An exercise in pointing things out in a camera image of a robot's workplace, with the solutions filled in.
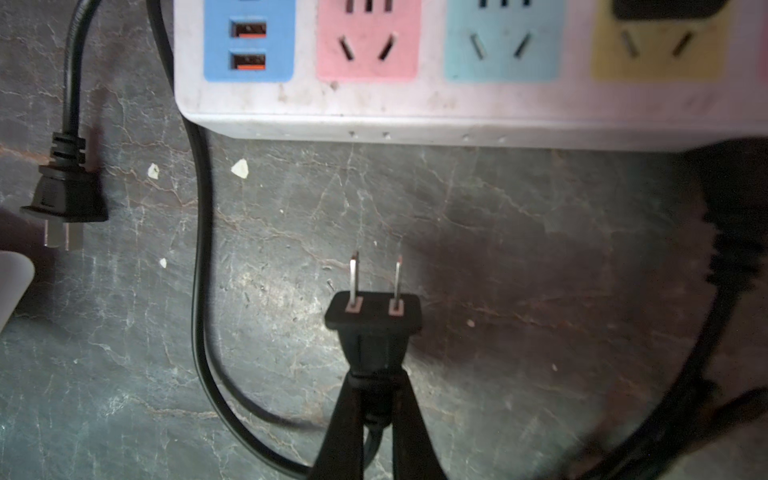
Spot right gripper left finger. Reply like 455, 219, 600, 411
307, 373, 364, 480

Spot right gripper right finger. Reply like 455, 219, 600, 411
392, 370, 447, 480

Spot black cord of front white dryer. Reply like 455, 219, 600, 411
323, 250, 424, 433

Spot white hair dryer front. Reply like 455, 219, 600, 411
0, 251, 35, 330

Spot white power strip coloured sockets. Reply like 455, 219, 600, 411
173, 1, 767, 151

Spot black cord of pink dryer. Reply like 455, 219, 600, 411
145, 0, 313, 480

